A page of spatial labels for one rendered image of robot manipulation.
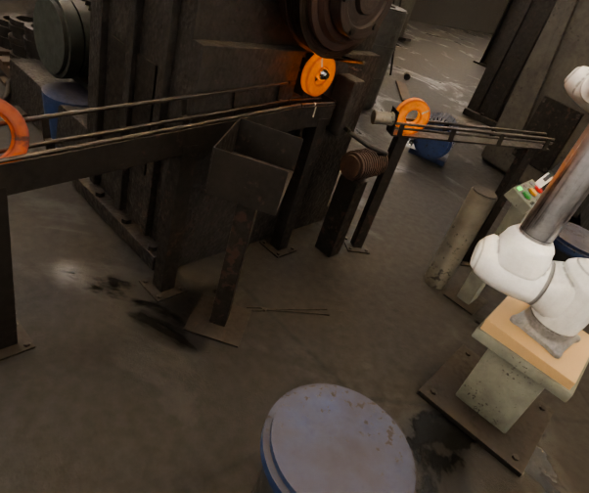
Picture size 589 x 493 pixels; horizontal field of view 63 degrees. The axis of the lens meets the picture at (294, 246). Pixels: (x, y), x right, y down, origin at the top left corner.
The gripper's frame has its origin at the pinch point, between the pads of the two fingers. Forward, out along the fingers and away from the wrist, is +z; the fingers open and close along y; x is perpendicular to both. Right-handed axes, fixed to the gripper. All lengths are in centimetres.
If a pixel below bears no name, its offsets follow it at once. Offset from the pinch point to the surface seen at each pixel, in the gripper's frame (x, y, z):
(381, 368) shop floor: 23, 70, 65
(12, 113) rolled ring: -75, 163, 25
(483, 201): -8.5, 2.1, 23.4
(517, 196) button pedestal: -1.3, 4.8, 10.5
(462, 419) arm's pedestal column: 52, 65, 52
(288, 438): 20, 149, 19
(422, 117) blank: -52, 10, 17
